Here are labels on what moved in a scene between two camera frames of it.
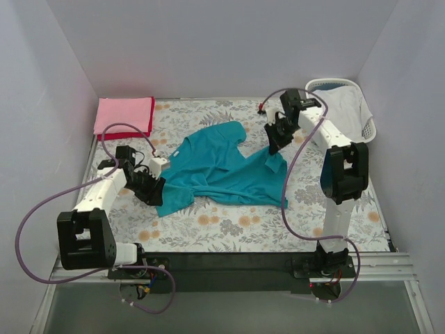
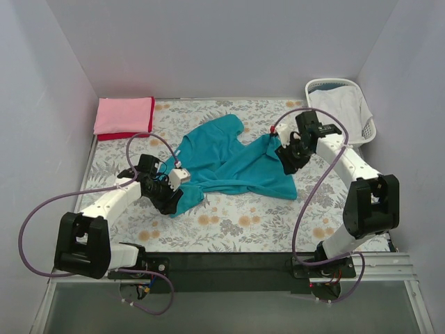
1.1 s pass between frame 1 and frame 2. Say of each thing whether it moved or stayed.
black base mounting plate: stayed
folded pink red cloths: stayed
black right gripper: moved
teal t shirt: moved
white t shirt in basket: stayed
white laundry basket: stayed
